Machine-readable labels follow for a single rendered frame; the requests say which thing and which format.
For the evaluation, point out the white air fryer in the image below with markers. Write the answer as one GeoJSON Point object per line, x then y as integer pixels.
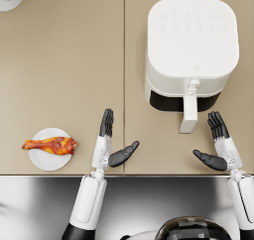
{"type": "Point", "coordinates": [191, 52]}

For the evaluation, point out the white round plate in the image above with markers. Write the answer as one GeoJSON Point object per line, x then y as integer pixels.
{"type": "Point", "coordinates": [46, 161]}

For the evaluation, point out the roasted chicken drumstick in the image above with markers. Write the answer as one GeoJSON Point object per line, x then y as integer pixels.
{"type": "Point", "coordinates": [53, 144]}

